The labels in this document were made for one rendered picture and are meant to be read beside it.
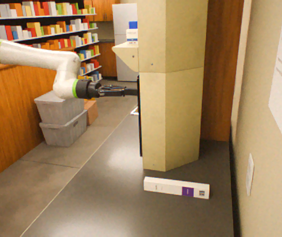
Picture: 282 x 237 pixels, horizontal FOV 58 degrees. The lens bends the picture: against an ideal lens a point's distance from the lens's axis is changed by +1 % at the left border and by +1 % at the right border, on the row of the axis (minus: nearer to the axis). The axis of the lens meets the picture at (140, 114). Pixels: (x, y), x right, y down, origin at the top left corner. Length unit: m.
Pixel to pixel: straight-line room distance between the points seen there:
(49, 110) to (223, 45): 2.51
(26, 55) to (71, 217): 0.76
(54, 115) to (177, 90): 2.49
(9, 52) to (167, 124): 0.80
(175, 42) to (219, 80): 0.45
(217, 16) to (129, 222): 1.00
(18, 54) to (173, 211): 0.98
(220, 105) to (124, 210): 0.76
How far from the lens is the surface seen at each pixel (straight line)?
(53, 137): 3.56
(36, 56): 1.32
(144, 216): 1.01
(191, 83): 1.13
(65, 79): 1.25
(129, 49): 1.05
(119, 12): 6.28
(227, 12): 1.36
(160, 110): 1.08
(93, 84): 1.18
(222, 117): 1.47
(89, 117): 4.04
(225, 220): 1.03
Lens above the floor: 1.64
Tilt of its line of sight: 22 degrees down
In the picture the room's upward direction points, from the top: 2 degrees counter-clockwise
